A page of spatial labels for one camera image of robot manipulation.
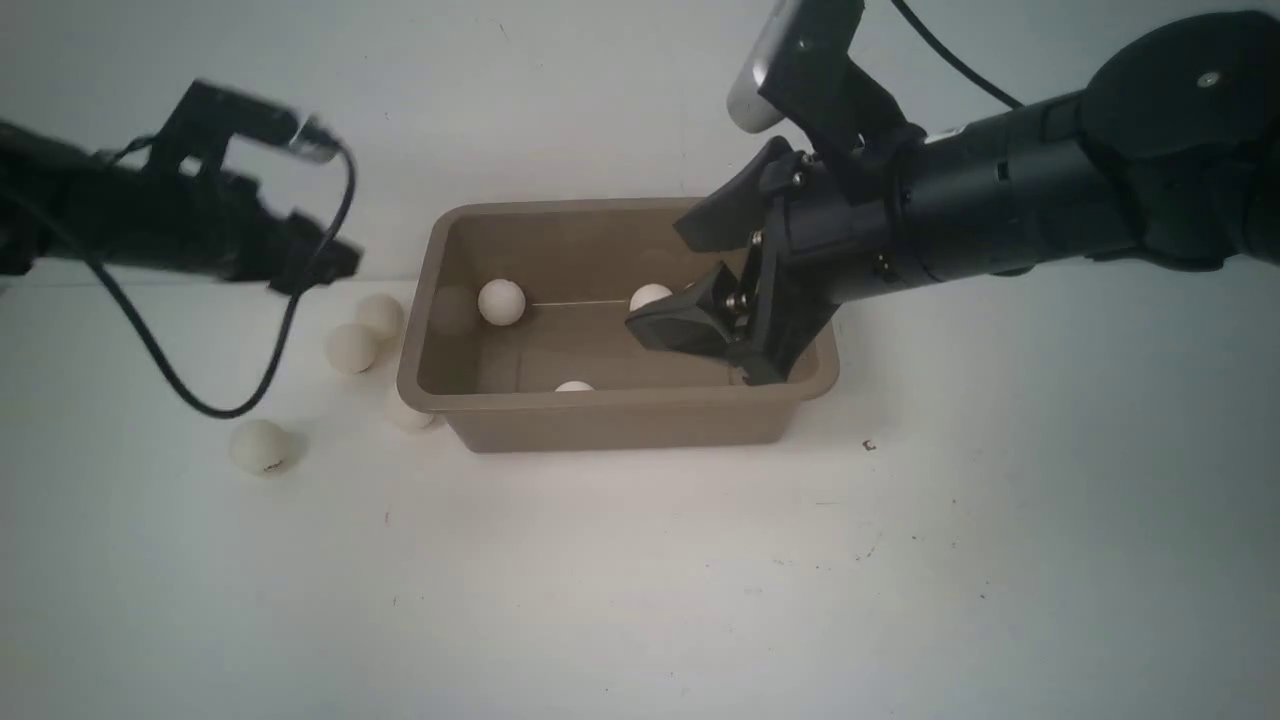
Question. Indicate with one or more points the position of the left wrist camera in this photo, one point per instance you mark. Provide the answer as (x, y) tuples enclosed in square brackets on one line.
[(208, 117)]

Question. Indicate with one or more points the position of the white ping-pong ball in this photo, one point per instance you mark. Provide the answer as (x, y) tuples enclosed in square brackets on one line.
[(501, 302), (259, 446)]

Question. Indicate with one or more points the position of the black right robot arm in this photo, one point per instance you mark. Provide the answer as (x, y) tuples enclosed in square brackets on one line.
[(1167, 157)]

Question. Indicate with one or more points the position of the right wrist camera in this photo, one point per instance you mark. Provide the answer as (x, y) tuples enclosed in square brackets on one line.
[(800, 70)]

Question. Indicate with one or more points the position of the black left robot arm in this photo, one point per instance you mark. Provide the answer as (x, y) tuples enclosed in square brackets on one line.
[(62, 202)]

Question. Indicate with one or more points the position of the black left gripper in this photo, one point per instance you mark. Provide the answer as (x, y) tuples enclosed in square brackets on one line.
[(202, 220)]

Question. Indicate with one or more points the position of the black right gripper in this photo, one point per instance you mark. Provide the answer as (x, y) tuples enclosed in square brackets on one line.
[(824, 230)]

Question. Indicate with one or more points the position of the tan plastic bin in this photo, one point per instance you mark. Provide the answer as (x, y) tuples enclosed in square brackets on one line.
[(578, 262)]

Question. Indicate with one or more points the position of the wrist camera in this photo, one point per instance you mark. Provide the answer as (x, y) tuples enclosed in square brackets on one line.
[(800, 70), (208, 117)]

